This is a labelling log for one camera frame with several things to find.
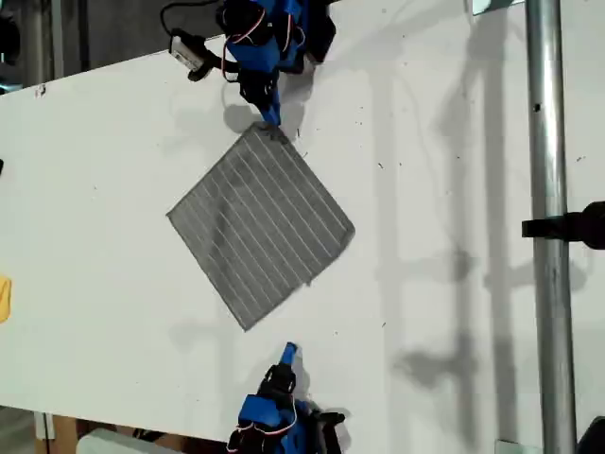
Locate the grey metal pole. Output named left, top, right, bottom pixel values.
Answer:
left=49, top=0, right=65, bottom=79

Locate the black clamp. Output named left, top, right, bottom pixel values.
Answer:
left=521, top=201, right=605, bottom=251

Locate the steel post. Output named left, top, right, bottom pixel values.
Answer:
left=524, top=0, right=580, bottom=454

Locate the yellow object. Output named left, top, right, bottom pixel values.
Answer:
left=0, top=276, right=13, bottom=325

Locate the white box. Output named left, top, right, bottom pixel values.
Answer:
left=75, top=428, right=190, bottom=454

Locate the camera black stalk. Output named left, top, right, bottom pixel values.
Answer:
left=187, top=51, right=240, bottom=84

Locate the black camera cable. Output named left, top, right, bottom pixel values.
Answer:
left=159, top=0, right=223, bottom=37

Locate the large black object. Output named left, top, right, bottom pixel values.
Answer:
left=576, top=415, right=605, bottom=454

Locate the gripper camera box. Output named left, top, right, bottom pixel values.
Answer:
left=309, top=409, right=347, bottom=454
left=169, top=28, right=209, bottom=70

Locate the black round object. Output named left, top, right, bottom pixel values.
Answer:
left=0, top=13, right=23, bottom=67

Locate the grey striped towel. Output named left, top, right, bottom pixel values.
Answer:
left=165, top=120, right=356, bottom=333

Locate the brown wooden table frame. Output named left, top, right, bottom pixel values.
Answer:
left=49, top=415, right=79, bottom=454

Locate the metal bracket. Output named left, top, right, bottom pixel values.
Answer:
left=465, top=0, right=524, bottom=18

